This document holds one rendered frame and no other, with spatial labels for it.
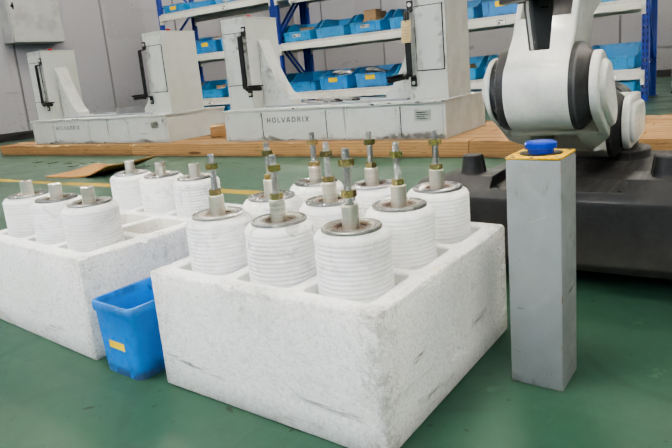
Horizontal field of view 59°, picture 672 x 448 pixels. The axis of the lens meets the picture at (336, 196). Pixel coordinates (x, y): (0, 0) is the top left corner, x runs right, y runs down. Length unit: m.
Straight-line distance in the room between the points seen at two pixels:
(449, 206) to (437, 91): 2.11
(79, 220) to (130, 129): 3.30
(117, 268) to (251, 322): 0.37
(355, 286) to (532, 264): 0.24
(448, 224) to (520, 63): 0.31
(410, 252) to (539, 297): 0.18
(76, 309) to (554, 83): 0.87
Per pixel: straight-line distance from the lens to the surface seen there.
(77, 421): 0.95
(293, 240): 0.76
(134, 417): 0.91
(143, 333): 0.98
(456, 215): 0.90
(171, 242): 1.14
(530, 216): 0.80
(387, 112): 3.03
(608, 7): 5.35
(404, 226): 0.79
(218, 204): 0.87
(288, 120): 3.38
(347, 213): 0.71
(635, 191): 1.14
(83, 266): 1.06
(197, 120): 4.27
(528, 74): 1.03
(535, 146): 0.79
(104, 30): 8.37
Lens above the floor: 0.44
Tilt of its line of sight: 12 degrees down
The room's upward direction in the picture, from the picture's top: 5 degrees counter-clockwise
